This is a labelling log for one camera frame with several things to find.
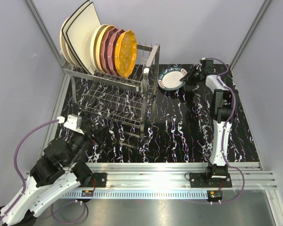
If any aluminium frame post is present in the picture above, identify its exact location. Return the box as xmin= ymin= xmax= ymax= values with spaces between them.
xmin=230 ymin=0 xmax=273 ymax=69
xmin=24 ymin=0 xmax=64 ymax=66

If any stainless steel dish rack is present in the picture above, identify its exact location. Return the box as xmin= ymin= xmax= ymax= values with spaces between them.
xmin=63 ymin=44 xmax=160 ymax=136

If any aluminium frame post left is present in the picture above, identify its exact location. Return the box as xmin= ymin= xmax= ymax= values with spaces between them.
xmin=24 ymin=0 xmax=64 ymax=66

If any white plate teal rim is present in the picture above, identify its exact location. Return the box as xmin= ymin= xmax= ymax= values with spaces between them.
xmin=158 ymin=67 xmax=187 ymax=91

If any pink dotted plate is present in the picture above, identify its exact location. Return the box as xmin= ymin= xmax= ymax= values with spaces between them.
xmin=107 ymin=29 xmax=125 ymax=77
xmin=100 ymin=25 xmax=119 ymax=76

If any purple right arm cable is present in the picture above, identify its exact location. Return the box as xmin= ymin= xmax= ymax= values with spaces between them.
xmin=201 ymin=57 xmax=247 ymax=204

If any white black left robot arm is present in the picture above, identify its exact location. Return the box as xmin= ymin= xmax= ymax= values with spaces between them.
xmin=0 ymin=114 xmax=108 ymax=226

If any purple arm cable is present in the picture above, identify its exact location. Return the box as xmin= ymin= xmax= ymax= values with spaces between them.
xmin=201 ymin=57 xmax=247 ymax=204
xmin=0 ymin=119 xmax=89 ymax=224

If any slotted cable duct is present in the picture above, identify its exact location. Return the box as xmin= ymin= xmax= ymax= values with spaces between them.
xmin=62 ymin=189 xmax=208 ymax=200

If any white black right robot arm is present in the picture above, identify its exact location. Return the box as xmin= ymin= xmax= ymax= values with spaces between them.
xmin=180 ymin=58 xmax=237 ymax=188

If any orange dotted plate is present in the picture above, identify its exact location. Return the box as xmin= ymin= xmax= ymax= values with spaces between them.
xmin=114 ymin=30 xmax=137 ymax=78

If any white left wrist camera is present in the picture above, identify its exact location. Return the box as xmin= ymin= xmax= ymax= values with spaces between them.
xmin=57 ymin=114 xmax=82 ymax=131

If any cream square plate black rim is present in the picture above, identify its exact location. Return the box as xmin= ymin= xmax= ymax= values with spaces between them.
xmin=62 ymin=0 xmax=100 ymax=74

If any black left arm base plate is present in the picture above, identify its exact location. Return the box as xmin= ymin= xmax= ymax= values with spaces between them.
xmin=81 ymin=172 xmax=108 ymax=188

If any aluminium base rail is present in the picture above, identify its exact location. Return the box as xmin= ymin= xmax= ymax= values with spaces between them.
xmin=87 ymin=162 xmax=277 ymax=190

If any white round plate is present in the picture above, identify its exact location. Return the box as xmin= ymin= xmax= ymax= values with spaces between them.
xmin=90 ymin=24 xmax=108 ymax=72

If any pink dotted plate front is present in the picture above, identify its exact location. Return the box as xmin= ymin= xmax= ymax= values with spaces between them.
xmin=107 ymin=29 xmax=125 ymax=77

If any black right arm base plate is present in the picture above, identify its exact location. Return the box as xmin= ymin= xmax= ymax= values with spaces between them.
xmin=188 ymin=172 xmax=233 ymax=188

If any yellow round plate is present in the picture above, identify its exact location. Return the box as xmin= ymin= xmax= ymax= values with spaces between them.
xmin=95 ymin=24 xmax=115 ymax=72

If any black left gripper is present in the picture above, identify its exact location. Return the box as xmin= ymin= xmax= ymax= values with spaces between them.
xmin=65 ymin=119 xmax=109 ymax=166

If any pink dotted plate rear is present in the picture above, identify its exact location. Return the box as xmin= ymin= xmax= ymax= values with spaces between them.
xmin=100 ymin=25 xmax=119 ymax=76

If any aluminium frame post right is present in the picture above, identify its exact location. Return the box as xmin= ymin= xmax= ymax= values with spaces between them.
xmin=230 ymin=0 xmax=273 ymax=69

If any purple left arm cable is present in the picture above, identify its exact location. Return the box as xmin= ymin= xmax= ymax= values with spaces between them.
xmin=0 ymin=119 xmax=89 ymax=224

